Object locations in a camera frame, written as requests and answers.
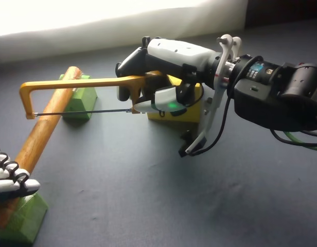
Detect orange hacksaw with black handle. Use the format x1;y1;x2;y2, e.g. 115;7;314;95
19;70;172;120

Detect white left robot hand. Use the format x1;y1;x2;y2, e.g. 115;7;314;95
0;144;42;204

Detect green support block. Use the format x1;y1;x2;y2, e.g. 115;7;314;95
0;192;49;244
58;73;98;121

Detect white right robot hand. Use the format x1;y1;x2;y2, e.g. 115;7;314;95
114;36;218;119

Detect round wooden rod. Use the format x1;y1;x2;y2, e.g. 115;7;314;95
0;66;83;228

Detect white backdrop cloth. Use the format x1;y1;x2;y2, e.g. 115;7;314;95
0;0;249;64

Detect yellow wooden block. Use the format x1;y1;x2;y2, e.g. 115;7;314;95
147;75;204;124

